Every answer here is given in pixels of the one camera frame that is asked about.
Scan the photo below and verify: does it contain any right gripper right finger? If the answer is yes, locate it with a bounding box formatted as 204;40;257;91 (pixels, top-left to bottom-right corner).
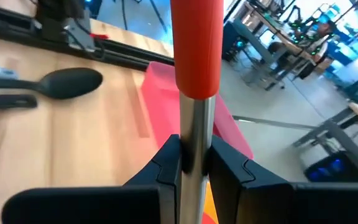
208;134;358;224

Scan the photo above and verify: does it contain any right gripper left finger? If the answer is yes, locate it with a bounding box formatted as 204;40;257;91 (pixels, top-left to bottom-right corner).
1;134;183;224

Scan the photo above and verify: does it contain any black solid serving spoon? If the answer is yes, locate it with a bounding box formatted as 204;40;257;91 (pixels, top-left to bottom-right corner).
0;67;104;100

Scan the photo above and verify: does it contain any black slotted serving spoon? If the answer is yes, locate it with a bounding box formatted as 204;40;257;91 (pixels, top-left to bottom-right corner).
0;94;39;110

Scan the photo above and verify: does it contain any red-handled ladle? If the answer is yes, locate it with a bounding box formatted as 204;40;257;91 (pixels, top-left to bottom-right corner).
170;0;225;224

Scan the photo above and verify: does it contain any black computer tower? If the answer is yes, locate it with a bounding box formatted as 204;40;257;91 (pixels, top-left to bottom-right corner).
303;151;358;184

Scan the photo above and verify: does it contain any wooden-top workbench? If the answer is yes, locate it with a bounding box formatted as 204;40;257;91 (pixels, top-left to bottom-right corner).
222;0;319;91
292;101;358;183

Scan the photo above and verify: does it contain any pink plastic bin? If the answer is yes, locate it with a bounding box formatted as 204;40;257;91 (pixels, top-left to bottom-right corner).
140;61;255;161

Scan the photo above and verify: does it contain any person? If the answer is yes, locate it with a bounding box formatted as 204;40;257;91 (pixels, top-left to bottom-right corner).
267;41;291;77

